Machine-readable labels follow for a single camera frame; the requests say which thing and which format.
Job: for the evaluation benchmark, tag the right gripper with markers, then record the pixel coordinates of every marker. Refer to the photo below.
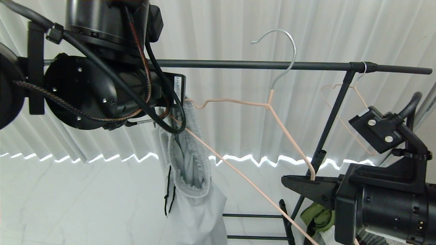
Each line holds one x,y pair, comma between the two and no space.
385,211

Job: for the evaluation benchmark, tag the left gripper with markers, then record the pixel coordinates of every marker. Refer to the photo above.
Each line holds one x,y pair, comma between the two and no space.
75,92

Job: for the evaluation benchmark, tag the pink clothes hanger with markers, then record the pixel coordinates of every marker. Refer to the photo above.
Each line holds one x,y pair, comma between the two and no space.
270,98
361,97

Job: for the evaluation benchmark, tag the pale grey shorts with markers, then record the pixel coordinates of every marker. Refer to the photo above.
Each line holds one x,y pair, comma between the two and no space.
197,214

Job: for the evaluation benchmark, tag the white laundry basket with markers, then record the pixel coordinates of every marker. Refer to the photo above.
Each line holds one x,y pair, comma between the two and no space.
327,239

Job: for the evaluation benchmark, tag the black clothes rack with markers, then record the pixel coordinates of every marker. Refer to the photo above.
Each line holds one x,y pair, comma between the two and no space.
238,64

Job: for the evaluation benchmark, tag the green garment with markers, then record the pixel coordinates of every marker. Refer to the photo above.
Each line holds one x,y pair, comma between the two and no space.
318,217

